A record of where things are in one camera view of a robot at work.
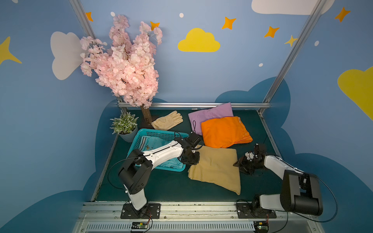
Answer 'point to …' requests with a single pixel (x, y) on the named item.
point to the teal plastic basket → (170, 170)
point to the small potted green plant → (126, 125)
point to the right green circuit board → (261, 226)
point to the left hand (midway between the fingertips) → (197, 161)
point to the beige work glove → (168, 121)
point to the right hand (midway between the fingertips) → (237, 165)
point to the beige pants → (217, 165)
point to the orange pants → (222, 132)
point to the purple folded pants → (224, 110)
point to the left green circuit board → (139, 225)
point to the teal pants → (146, 142)
